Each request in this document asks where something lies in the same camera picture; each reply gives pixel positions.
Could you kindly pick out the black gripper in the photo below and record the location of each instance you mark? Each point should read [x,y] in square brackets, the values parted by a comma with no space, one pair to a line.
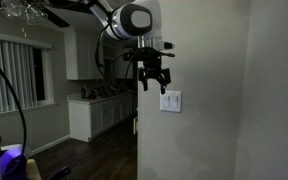
[152,63]

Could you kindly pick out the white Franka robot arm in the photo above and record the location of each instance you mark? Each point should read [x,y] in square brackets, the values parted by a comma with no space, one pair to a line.
[130,20]

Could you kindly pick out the small white upper cabinet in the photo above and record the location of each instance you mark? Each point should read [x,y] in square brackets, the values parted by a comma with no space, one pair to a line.
[120,70]

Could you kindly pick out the dark countertop clutter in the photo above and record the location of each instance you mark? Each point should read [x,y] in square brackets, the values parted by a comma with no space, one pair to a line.
[107,91]

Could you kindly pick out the dark bottle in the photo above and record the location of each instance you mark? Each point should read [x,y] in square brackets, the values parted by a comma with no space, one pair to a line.
[83,92]

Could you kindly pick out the white base kitchen cabinet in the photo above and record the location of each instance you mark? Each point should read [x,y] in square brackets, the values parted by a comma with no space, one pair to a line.
[84,120]

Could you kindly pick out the white upper kitchen cabinet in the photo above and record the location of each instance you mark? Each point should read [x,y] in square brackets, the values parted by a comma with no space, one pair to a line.
[72,63]

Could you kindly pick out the dark ceiling fan with lights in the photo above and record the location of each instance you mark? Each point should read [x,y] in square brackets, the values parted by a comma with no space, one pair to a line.
[55,17]

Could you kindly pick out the black flat object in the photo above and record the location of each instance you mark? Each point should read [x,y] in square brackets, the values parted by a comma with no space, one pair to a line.
[60,172]

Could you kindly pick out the white window sill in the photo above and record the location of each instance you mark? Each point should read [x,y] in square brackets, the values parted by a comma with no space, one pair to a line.
[24,109]

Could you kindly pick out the white vertical window blinds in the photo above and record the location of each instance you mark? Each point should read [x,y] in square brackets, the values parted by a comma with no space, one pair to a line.
[10,76]

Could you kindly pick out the white blind valance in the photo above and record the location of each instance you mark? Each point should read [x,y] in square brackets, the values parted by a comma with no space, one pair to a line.
[17,40]

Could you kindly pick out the beige rounded object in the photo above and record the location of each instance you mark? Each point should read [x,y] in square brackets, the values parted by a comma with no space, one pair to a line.
[33,170]

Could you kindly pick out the purple glowing device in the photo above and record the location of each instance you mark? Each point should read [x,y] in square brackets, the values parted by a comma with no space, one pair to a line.
[12,165]

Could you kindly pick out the white rocker light switch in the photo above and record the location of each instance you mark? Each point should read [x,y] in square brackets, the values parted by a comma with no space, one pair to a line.
[174,101]
[166,101]

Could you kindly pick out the white double switch plate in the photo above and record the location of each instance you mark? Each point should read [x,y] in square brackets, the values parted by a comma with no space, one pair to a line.
[175,106]

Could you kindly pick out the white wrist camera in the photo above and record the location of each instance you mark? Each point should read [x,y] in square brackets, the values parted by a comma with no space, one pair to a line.
[166,45]

